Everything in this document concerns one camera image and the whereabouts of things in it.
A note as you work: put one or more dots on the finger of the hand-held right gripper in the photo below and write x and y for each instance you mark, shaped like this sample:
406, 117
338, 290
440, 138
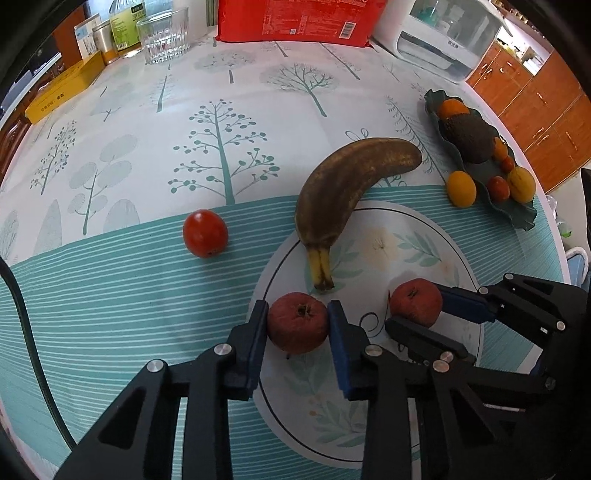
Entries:
425, 339
461, 304

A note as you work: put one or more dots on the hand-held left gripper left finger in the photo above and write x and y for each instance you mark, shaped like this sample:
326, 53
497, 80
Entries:
256, 344

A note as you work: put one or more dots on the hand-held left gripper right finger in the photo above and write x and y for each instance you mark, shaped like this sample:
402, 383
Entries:
342, 357

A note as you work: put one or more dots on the red hawthorn fruit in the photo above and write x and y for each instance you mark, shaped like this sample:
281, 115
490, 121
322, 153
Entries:
298, 323
415, 301

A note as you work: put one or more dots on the dark green scalloped plate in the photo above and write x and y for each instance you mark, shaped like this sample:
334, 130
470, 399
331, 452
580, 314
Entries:
521, 214

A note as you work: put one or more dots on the small red tomato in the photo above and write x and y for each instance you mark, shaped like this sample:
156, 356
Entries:
498, 188

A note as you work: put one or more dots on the large orange with sticker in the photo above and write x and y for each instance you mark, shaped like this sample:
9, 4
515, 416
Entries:
521, 184

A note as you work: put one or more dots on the red cherry tomato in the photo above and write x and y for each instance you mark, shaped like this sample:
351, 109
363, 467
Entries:
508, 164
205, 233

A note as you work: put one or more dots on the small plain orange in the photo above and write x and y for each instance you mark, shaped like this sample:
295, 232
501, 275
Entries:
501, 148

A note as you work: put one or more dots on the dark avocado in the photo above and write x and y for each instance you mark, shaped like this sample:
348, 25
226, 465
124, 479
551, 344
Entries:
471, 138

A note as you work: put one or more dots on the tangerine with dark stem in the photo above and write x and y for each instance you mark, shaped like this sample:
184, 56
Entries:
453, 108

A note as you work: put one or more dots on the white floral plate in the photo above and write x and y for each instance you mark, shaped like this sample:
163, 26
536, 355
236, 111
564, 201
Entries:
392, 249

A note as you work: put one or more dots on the small yellow kumquat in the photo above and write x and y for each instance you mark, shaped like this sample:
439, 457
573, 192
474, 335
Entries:
461, 189

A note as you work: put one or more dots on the blue-grey chair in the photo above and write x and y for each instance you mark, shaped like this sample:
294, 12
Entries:
579, 270

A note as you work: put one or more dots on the teal striped table runner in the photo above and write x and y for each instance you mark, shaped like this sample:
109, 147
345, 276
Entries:
138, 300

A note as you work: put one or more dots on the brown overripe banana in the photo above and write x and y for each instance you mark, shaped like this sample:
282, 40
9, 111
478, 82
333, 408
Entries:
337, 184

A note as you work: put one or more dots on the brown wooden cabinets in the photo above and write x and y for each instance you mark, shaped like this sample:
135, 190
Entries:
535, 110

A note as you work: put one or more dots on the tree print tablecloth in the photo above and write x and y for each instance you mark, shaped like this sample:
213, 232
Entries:
161, 138

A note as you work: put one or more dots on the wooden display shelf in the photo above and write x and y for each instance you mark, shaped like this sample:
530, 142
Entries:
526, 50

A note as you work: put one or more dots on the white countertop appliance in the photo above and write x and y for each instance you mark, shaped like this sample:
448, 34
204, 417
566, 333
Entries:
438, 41

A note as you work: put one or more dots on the clear ribbed glass cup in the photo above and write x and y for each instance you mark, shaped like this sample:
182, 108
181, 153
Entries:
164, 39

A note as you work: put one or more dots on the yellow flat box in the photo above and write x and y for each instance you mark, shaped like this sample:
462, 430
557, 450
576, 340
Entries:
64, 87

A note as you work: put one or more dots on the red carton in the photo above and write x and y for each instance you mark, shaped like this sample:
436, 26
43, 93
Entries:
300, 21

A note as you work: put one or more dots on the metal can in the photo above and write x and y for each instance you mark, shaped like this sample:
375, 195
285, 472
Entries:
104, 44

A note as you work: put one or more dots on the clear bottle with green label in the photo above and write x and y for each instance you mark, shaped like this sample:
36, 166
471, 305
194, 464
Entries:
124, 30

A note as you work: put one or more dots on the blue and white carton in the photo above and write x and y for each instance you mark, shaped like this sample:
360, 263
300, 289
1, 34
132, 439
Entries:
87, 34

